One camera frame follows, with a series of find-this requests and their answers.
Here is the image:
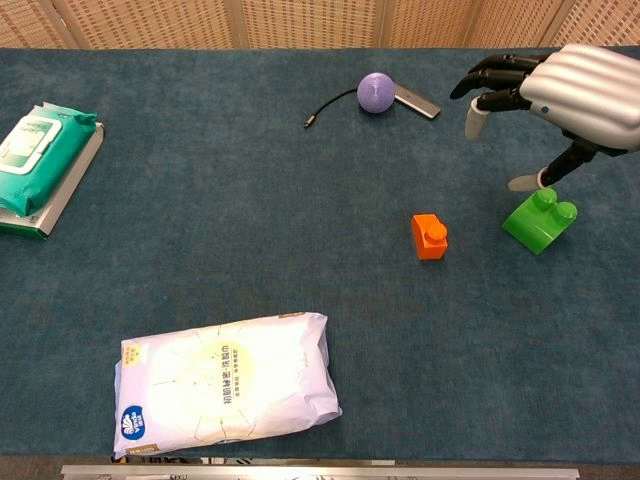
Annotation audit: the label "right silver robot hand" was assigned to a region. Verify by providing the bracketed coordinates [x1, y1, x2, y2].
[449, 43, 640, 193]

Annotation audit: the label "green two-stud building block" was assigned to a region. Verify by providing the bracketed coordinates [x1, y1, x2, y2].
[501, 187, 579, 256]

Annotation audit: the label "small orange building block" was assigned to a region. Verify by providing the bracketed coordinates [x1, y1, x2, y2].
[411, 213, 450, 262]

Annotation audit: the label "purple ball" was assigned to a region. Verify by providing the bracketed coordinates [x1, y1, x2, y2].
[356, 72, 397, 116]

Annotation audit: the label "woven beige folding screen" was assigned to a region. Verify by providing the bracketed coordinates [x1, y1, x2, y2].
[0, 0, 640, 50]

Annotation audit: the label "blue felt table mat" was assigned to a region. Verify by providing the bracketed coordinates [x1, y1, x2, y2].
[0, 47, 640, 464]

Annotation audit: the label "lavender tissue pack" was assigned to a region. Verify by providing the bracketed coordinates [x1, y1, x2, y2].
[112, 310, 344, 460]

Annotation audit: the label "flat grey green box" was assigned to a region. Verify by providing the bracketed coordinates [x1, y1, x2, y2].
[0, 122, 106, 241]

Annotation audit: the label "green wet wipes pack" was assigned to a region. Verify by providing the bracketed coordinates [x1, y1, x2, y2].
[0, 102, 99, 217]

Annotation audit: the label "black short cable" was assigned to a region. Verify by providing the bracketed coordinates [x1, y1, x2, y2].
[303, 87, 360, 130]

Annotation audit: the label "aluminium profile rail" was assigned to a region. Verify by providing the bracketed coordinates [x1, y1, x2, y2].
[60, 463, 581, 480]

